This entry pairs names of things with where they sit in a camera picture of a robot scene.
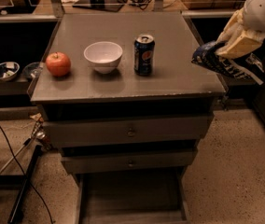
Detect grey side shelf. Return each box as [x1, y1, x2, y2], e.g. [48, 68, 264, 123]
[223, 76, 255, 86]

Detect black metal stand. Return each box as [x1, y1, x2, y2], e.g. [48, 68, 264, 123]
[0, 145, 42, 224]

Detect top grey drawer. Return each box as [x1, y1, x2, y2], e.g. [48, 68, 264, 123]
[44, 114, 213, 148]

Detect open bottom drawer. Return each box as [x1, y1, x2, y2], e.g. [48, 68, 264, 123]
[75, 168, 191, 224]

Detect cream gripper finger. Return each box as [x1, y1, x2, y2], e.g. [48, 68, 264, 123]
[216, 29, 265, 59]
[217, 8, 244, 45]

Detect blue chip bag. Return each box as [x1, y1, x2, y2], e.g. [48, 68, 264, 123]
[191, 41, 265, 85]

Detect black monitor stand base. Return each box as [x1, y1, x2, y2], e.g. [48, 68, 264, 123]
[73, 0, 125, 12]

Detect dark glass bowl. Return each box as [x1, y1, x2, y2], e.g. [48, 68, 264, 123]
[22, 62, 43, 80]

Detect red apple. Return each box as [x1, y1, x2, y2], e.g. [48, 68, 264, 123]
[46, 52, 71, 77]

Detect middle grey drawer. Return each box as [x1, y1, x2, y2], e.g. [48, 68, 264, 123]
[61, 148, 197, 174]

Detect black floor cable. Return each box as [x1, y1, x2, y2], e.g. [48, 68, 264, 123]
[0, 111, 56, 224]

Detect grey drawer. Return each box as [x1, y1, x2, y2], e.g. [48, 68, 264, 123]
[44, 114, 213, 148]
[61, 148, 197, 174]

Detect white bowl with items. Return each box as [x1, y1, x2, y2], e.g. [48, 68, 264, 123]
[0, 62, 20, 82]

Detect grey drawer cabinet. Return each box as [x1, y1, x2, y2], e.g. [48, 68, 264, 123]
[26, 10, 226, 224]

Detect blue Pepsi can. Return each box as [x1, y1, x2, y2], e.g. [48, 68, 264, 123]
[134, 34, 155, 76]

